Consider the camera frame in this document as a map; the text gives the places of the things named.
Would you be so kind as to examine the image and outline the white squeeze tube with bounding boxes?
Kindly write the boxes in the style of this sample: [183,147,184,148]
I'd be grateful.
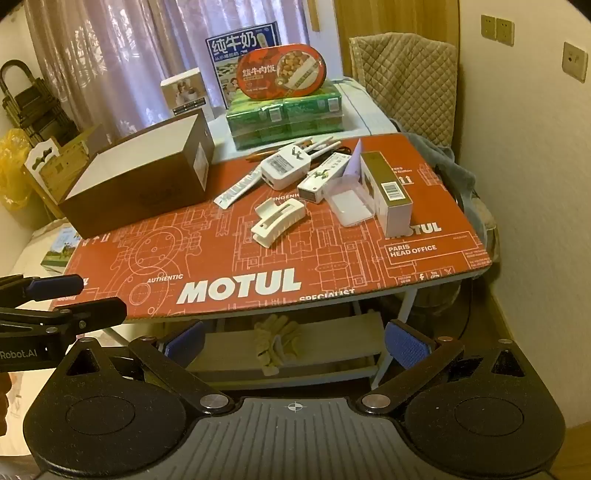
[213,168,265,209]

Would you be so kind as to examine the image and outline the green tissue pack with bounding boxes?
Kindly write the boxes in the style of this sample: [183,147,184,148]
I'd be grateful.
[226,80,345,151]

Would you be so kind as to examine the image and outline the beige wall outlet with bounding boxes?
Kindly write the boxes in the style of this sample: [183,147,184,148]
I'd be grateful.
[562,41,591,84]

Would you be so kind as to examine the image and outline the yellow plastic bag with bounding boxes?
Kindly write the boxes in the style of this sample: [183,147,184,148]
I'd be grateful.
[0,129,43,212]

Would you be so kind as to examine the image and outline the beige quilted blanket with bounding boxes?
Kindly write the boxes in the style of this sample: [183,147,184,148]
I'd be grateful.
[348,32,459,149]

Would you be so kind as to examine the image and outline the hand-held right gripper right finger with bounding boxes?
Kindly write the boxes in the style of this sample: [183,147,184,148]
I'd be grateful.
[355,320,539,416]

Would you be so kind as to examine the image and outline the white folded paper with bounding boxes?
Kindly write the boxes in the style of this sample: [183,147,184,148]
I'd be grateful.
[344,138,365,178]

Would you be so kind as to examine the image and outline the dark folding rack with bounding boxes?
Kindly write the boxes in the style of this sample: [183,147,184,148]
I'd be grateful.
[0,60,80,145]

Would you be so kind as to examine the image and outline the white power adapter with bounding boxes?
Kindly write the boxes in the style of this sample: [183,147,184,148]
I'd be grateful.
[260,144,313,191]

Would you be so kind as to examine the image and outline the white and gold box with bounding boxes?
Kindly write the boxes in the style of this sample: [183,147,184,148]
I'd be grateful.
[359,151,414,237]

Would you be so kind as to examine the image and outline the clear plastic case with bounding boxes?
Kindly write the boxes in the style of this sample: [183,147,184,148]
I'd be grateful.
[325,184,376,228]

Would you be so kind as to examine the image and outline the red printed cardboard sheet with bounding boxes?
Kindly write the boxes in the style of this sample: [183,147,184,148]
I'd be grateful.
[53,133,495,321]

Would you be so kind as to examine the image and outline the beige work gloves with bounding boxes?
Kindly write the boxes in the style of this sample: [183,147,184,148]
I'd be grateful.
[253,316,304,378]

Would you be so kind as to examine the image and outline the white cardboard carrier box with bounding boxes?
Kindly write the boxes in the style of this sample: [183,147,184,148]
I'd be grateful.
[23,140,89,200]

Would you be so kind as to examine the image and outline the pink sheer curtain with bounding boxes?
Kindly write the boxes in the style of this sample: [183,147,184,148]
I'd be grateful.
[23,0,342,139]

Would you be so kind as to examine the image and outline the blue milk carton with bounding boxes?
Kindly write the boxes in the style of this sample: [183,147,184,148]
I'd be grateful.
[205,21,278,110]

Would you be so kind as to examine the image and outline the small white photo box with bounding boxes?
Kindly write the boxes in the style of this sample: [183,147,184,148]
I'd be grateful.
[161,68,208,119]

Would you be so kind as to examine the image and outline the white hair claw clip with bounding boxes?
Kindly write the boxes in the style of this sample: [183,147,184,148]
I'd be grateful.
[250,198,308,248]

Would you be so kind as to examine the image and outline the red oval food box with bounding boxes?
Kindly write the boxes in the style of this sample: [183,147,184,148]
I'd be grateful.
[237,44,328,101]

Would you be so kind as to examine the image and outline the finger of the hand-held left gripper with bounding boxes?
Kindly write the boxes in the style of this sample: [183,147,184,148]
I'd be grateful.
[0,298,127,330]
[0,274,86,303]

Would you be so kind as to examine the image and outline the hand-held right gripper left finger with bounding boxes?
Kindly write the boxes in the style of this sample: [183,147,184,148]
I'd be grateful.
[55,320,234,418]

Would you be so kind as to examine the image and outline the brown cardboard shoe box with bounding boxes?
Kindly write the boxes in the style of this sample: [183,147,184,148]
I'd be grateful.
[59,108,216,239]

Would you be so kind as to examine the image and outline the green cover book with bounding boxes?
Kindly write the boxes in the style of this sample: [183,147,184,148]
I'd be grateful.
[41,227,78,274]

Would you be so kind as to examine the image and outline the white ointment box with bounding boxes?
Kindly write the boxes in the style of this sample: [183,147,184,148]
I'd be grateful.
[298,152,352,205]

